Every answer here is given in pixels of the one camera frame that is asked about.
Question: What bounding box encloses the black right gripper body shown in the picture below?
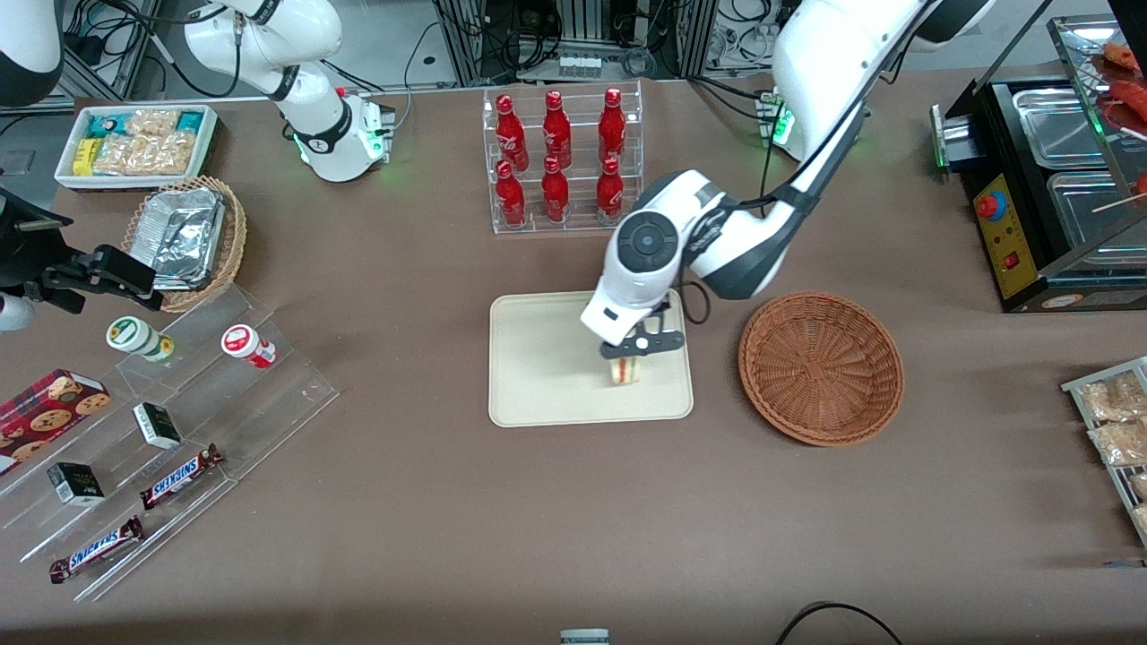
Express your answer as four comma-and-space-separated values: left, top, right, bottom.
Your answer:
0, 186, 74, 289

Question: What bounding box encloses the cream rectangular tray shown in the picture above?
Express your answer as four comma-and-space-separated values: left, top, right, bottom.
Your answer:
488, 287, 695, 429

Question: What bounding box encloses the light wicker basket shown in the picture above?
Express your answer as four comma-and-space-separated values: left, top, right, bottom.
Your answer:
121, 175, 248, 314

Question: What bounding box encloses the brown wicker basket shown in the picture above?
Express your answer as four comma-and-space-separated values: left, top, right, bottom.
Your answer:
737, 291, 906, 447

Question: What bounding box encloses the silver foil container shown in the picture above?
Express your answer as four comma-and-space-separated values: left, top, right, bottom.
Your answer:
142, 186, 225, 292

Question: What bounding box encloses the green lid sunflower jar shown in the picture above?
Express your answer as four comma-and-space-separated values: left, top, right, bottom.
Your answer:
106, 316, 176, 363

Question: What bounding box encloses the white plastic snack bin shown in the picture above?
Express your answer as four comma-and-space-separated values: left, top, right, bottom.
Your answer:
54, 104, 220, 192

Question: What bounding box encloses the clear cracker packet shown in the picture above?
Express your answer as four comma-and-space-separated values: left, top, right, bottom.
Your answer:
94, 134, 158, 176
148, 132, 200, 176
125, 109, 182, 137

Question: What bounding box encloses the red cola bottle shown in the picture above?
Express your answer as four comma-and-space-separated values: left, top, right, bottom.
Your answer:
543, 90, 573, 169
541, 155, 571, 223
496, 93, 528, 171
599, 87, 626, 167
496, 159, 527, 227
596, 157, 625, 222

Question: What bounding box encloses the red tartan cookie box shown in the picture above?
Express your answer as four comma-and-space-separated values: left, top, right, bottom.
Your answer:
0, 368, 111, 476

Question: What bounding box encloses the red lid white jar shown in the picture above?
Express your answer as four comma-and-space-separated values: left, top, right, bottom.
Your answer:
221, 324, 278, 370

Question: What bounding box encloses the small black carton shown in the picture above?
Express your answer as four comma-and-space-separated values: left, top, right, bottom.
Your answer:
47, 461, 106, 507
133, 402, 183, 451

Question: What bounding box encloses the clear acrylic bottle rack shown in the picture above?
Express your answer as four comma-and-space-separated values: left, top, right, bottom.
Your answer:
482, 81, 644, 236

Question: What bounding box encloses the clear acrylic stepped stand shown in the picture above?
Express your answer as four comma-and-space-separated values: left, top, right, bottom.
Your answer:
0, 282, 340, 603

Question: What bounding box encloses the Snickers chocolate bar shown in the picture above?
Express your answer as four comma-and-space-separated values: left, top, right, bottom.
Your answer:
49, 515, 144, 585
139, 443, 225, 512

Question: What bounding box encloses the black hot food appliance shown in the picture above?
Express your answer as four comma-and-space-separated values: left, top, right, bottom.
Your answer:
930, 13, 1147, 314

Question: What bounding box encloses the steel food pan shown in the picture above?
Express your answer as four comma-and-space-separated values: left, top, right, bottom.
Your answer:
1047, 170, 1147, 247
1013, 87, 1117, 169

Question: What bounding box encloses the metal snack rack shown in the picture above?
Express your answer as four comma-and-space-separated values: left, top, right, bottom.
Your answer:
1062, 357, 1147, 547

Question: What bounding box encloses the aluminium frame rack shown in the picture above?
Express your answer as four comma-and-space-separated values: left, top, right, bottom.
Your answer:
435, 0, 718, 86

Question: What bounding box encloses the black cable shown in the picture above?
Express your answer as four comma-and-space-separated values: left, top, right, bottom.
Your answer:
775, 602, 903, 645

